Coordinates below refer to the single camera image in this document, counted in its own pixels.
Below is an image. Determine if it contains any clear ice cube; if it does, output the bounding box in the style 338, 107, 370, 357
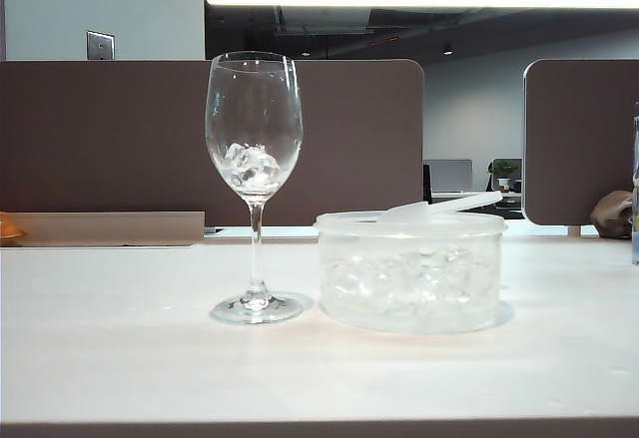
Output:
223, 142, 256, 173
244, 150, 283, 186

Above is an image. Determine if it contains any translucent white ice shovel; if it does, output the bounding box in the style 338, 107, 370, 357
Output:
376, 191, 504, 232

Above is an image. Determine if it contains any heap of clear ice cubes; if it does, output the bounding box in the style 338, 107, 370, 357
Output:
323, 247, 480, 310

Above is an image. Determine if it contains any clear stemmed wine glass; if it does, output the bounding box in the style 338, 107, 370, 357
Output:
205, 51, 306, 326

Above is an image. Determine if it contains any grey computer monitor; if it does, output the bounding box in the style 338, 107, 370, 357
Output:
424, 159, 473, 194

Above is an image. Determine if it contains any white office desk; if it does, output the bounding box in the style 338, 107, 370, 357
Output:
431, 190, 524, 219

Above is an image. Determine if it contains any round translucent plastic container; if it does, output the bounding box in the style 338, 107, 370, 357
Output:
313, 210, 509, 335

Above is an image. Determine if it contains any small green potted plant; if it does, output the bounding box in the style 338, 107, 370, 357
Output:
487, 159, 520, 194

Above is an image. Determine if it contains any wide brown desk partition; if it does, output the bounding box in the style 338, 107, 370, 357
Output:
0, 58, 426, 227

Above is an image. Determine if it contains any brown partition with white edge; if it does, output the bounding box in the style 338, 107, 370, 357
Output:
522, 57, 639, 227

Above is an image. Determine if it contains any brown crumpled bag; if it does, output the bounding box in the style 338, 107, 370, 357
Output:
590, 190, 636, 239

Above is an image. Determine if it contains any metal wall plate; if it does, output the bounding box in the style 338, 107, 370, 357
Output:
86, 30, 117, 62

